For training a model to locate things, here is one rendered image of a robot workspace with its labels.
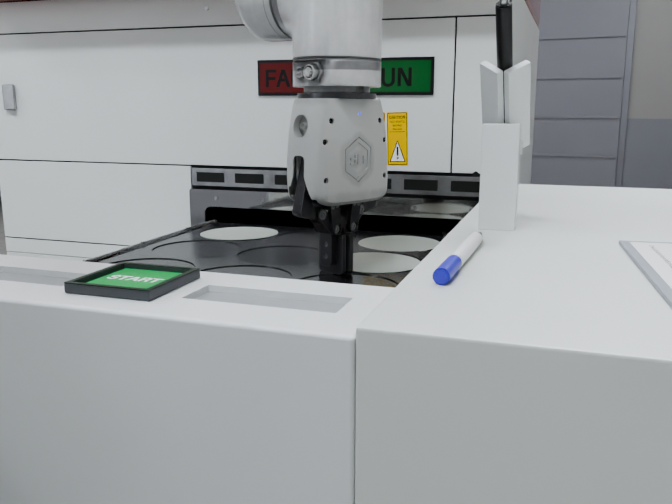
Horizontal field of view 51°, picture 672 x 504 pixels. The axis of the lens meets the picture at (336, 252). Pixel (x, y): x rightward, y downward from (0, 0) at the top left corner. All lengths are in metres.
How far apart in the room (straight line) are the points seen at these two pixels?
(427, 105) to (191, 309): 0.62
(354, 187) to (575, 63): 8.17
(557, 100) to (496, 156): 8.25
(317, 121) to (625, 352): 0.40
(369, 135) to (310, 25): 0.12
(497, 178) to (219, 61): 0.57
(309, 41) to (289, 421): 0.39
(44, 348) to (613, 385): 0.29
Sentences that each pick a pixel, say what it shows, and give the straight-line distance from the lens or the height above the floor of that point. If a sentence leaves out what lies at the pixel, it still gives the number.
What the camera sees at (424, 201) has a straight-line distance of 0.93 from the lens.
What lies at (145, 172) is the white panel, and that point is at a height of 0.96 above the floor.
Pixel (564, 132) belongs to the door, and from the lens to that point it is 8.80.
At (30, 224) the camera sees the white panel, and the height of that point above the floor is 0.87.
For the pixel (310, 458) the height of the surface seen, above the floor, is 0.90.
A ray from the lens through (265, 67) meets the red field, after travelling 1.00.
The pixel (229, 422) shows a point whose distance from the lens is 0.37.
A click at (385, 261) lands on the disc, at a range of 0.75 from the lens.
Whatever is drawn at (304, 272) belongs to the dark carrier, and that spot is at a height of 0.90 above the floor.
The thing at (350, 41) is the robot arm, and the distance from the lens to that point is 0.64.
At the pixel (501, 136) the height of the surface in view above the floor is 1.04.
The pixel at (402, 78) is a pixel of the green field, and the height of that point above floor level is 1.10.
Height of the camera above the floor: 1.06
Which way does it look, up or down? 12 degrees down
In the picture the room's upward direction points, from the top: straight up
